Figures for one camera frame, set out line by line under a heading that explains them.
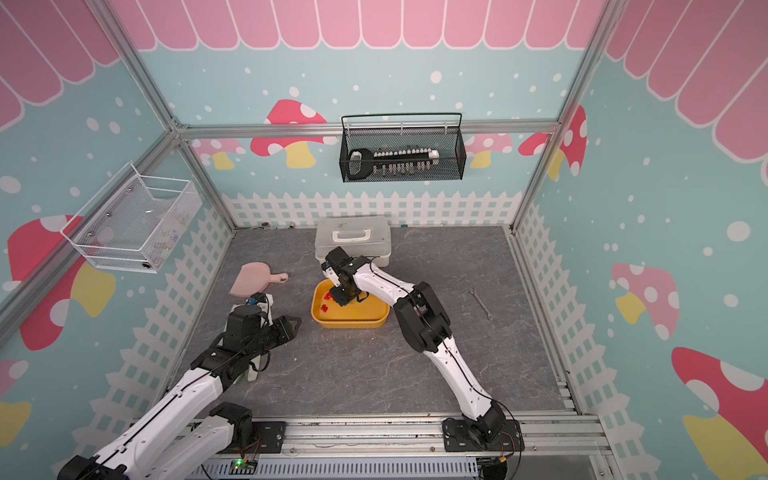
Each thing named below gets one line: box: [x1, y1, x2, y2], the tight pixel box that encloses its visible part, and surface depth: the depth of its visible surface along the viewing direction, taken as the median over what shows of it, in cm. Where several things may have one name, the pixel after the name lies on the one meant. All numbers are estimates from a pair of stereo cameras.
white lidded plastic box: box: [314, 216, 392, 268], surface depth 105 cm
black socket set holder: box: [348, 147, 440, 180], surface depth 91 cm
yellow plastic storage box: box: [311, 278, 391, 329], surface depth 94 cm
